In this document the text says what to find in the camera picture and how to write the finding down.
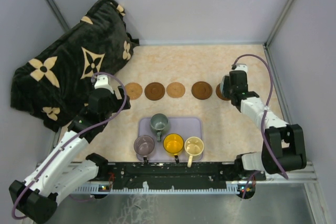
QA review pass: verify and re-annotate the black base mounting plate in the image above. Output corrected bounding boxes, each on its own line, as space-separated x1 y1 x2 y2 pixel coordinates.
91 162 253 190

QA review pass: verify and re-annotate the lavender plastic tray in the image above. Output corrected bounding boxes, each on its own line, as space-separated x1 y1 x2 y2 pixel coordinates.
138 116 205 163

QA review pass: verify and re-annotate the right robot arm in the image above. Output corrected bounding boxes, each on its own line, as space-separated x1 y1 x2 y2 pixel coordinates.
220 70 307 180

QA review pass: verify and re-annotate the yellow glass mug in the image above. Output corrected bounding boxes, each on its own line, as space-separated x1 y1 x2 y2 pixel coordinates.
163 133 184 163

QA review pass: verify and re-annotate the grey green mug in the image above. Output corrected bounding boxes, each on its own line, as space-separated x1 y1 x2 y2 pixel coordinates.
150 113 170 142

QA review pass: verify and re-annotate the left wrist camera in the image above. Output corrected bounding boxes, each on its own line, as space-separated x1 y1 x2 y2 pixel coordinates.
94 74 114 93

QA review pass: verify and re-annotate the black floral plush blanket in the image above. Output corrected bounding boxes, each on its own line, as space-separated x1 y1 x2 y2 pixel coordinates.
10 0 139 131

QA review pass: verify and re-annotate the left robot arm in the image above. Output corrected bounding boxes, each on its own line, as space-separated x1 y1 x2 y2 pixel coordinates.
9 84 131 223

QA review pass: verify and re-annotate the cream mug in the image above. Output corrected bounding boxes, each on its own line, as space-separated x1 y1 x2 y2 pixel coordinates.
184 136 204 168

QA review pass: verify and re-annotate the woven rattan coaster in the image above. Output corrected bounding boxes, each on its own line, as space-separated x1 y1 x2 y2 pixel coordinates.
166 82 185 98
125 82 143 100

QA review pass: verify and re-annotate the purple glass mug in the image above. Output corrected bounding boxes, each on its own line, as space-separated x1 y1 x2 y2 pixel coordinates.
133 135 155 164

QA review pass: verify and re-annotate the white mug blue handle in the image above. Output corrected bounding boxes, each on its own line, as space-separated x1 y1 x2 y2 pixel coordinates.
219 75 227 98

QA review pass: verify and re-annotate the aluminium frame rail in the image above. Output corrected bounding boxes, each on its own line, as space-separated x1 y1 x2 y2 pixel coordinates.
63 163 317 198

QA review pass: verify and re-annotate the dark wooden coaster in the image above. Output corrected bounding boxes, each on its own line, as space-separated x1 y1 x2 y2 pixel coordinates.
144 82 165 101
216 84 230 101
192 81 213 100

